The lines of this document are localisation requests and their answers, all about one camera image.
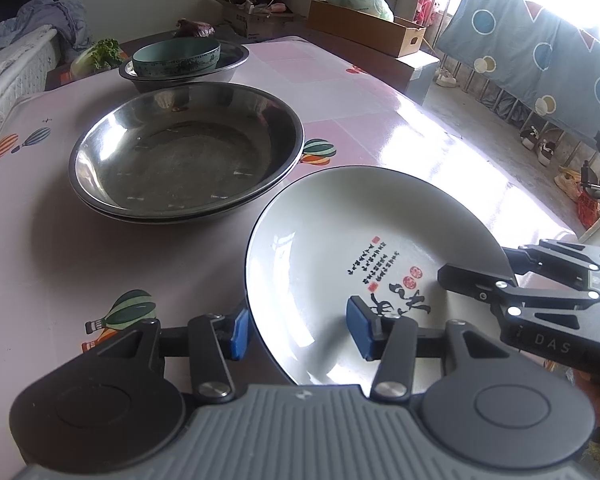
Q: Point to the green leafy vegetable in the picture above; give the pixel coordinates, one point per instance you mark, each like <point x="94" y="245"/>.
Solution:
<point x="103" y="55"/>

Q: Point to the blue circle-patterned hanging blanket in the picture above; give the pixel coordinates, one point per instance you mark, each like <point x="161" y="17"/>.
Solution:
<point x="548" y="64"/>

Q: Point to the large brown cardboard box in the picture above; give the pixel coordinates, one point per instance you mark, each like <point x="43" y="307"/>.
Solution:
<point x="411" y="74"/>

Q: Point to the open shallow cardboard box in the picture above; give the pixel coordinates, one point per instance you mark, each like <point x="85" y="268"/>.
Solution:
<point x="397" y="38"/>

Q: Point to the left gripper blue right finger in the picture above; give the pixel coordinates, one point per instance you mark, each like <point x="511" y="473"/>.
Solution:
<point x="392" y="342"/>

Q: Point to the red onion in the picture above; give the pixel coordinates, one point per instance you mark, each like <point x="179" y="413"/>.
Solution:
<point x="194" y="29"/>

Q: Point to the white mattress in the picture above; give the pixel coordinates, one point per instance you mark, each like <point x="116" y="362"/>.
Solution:
<point x="24" y="66"/>

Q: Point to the pink balloon tablecloth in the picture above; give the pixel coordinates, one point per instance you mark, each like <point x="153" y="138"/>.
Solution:
<point x="62" y="264"/>

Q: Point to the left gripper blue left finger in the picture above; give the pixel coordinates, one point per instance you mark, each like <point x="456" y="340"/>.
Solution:
<point x="213" y="339"/>

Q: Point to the cluttered cardboard box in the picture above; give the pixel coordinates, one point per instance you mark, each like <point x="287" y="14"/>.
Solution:
<point x="257" y="20"/>

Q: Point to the grey-blue clothes pile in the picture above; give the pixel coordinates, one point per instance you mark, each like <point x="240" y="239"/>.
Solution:
<point x="67" y="17"/>

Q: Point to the white ceramic calligraphy plate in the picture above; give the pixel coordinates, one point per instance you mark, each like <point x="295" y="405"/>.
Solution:
<point x="359" y="231"/>

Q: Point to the teal ceramic bowl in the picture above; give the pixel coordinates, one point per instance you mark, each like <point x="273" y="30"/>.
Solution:
<point x="176" y="57"/>

